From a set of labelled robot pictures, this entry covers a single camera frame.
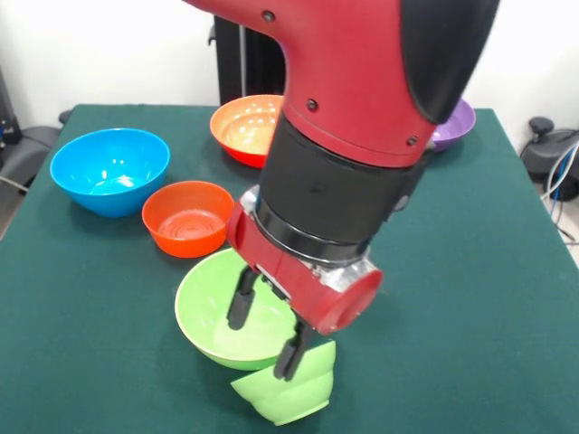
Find large purple bowl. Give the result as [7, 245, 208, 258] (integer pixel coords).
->
[428, 97, 477, 154]

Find large orange bowl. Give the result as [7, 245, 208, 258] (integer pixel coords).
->
[209, 94, 286, 170]

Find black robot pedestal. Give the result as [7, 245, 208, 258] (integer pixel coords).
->
[207, 15, 289, 108]

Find blue and white cables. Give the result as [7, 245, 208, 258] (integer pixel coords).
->
[540, 144, 579, 245]

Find dark green tablecloth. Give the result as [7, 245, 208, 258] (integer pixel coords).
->
[0, 104, 579, 434]

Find black machine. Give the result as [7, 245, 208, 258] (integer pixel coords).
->
[0, 62, 22, 150]

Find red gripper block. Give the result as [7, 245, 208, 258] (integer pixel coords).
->
[225, 201, 385, 381]

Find blue bowl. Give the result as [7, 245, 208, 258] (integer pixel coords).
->
[49, 127, 172, 219]

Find large green bowl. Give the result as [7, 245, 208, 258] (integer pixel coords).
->
[174, 247, 303, 373]

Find small orange bowl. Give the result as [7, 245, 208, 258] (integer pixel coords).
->
[141, 180, 236, 259]

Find small green bowl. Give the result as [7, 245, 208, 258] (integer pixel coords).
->
[230, 339, 338, 428]

